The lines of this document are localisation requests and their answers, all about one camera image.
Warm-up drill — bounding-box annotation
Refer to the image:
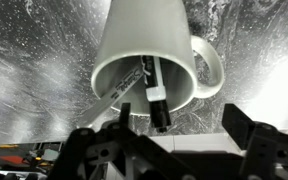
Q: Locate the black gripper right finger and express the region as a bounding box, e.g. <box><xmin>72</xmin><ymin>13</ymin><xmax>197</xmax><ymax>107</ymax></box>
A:
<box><xmin>221</xmin><ymin>102</ymin><xmax>288</xmax><ymax>180</ymax></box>

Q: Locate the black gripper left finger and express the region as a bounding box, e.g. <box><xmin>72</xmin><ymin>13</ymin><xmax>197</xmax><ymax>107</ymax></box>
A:
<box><xmin>47</xmin><ymin>102</ymin><xmax>198</xmax><ymax>180</ymax></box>

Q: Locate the black marker with white label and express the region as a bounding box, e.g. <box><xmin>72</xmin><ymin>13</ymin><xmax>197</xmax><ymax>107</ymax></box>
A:
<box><xmin>140</xmin><ymin>54</ymin><xmax>173</xmax><ymax>133</ymax></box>

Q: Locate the silver Sharpie marker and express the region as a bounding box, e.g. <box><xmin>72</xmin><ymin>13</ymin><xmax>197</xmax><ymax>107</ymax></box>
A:
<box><xmin>75</xmin><ymin>63</ymin><xmax>146</xmax><ymax>129</ymax></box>

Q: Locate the white ceramic mug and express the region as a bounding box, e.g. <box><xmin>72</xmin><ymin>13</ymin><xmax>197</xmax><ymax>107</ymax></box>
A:
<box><xmin>90</xmin><ymin>0</ymin><xmax>225</xmax><ymax>117</ymax></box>

